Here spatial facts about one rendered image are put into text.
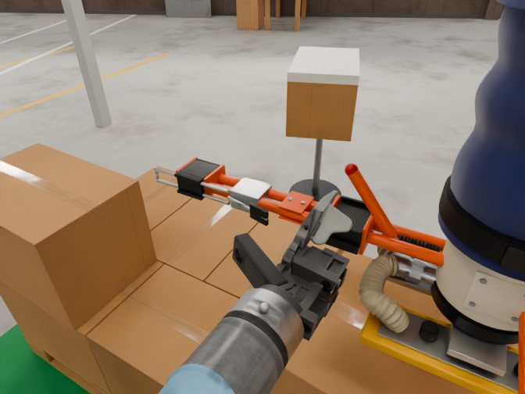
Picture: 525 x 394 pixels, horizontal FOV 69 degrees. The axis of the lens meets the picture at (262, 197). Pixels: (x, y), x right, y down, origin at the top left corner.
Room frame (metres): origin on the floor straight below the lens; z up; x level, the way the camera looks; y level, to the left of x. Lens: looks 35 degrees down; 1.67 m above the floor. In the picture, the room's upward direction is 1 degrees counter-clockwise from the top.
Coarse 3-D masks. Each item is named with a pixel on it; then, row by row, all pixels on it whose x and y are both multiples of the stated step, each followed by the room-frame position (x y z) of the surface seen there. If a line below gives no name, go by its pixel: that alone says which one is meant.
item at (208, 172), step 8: (192, 160) 0.77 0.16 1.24; (200, 160) 0.77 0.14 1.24; (184, 168) 0.73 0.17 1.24; (192, 168) 0.73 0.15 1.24; (200, 168) 0.73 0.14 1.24; (208, 168) 0.73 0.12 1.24; (216, 168) 0.73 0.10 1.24; (224, 168) 0.75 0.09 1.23; (200, 176) 0.70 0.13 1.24; (208, 176) 0.70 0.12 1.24; (216, 176) 0.72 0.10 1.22; (208, 192) 0.69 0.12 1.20
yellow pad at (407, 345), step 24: (408, 312) 0.44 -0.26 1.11; (360, 336) 0.40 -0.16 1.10; (384, 336) 0.39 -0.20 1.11; (408, 336) 0.39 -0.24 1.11; (432, 336) 0.38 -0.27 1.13; (408, 360) 0.36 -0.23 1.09; (432, 360) 0.35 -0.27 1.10; (456, 360) 0.34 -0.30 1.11; (480, 384) 0.31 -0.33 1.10; (504, 384) 0.31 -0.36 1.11
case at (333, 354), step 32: (352, 256) 0.75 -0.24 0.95; (352, 288) 0.64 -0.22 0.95; (384, 288) 0.63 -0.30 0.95; (352, 320) 0.54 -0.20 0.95; (320, 352) 0.47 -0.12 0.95; (352, 352) 0.46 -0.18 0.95; (288, 384) 0.42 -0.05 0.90; (320, 384) 0.40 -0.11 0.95; (352, 384) 0.40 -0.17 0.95; (384, 384) 0.40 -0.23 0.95; (416, 384) 0.39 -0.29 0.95; (448, 384) 0.39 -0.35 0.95
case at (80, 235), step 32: (0, 160) 1.31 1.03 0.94; (32, 160) 1.31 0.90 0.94; (64, 160) 1.31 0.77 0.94; (0, 192) 1.09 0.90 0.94; (32, 192) 1.08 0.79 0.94; (64, 192) 1.08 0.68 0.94; (96, 192) 1.08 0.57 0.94; (128, 192) 1.11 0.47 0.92; (0, 224) 0.91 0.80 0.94; (32, 224) 0.91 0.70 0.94; (64, 224) 0.91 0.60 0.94; (96, 224) 0.98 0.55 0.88; (128, 224) 1.08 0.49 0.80; (0, 256) 0.98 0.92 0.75; (32, 256) 0.84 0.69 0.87; (64, 256) 0.87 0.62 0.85; (96, 256) 0.95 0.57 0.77; (128, 256) 1.05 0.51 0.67; (32, 288) 0.91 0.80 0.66; (64, 288) 0.84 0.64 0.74; (96, 288) 0.92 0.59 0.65; (64, 320) 0.84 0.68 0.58
